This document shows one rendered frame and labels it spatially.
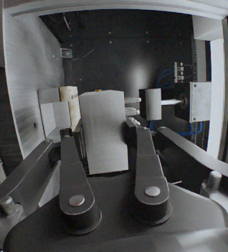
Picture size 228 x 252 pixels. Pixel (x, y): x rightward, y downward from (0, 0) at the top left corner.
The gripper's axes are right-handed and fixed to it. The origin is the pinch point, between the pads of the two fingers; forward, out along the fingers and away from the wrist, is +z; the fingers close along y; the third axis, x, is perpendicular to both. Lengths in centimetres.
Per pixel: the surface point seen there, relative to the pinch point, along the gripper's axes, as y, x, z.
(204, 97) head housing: 29.6, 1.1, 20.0
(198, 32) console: 32.6, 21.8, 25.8
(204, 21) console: 32.7, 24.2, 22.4
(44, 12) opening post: -7.7, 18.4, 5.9
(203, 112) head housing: 29.2, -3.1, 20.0
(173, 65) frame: 31, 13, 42
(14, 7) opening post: -11.1, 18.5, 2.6
